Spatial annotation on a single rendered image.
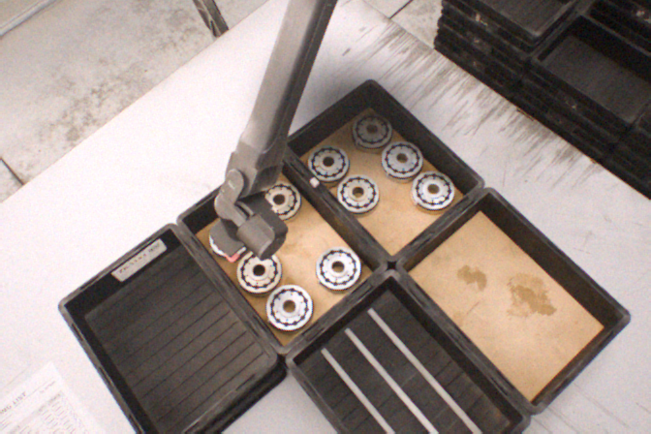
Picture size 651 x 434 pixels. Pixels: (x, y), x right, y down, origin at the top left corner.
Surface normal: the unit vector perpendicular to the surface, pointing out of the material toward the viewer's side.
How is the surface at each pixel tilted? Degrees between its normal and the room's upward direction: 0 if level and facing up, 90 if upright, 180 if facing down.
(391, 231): 0
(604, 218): 0
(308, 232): 0
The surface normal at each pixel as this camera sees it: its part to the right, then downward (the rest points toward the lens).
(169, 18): -0.04, -0.44
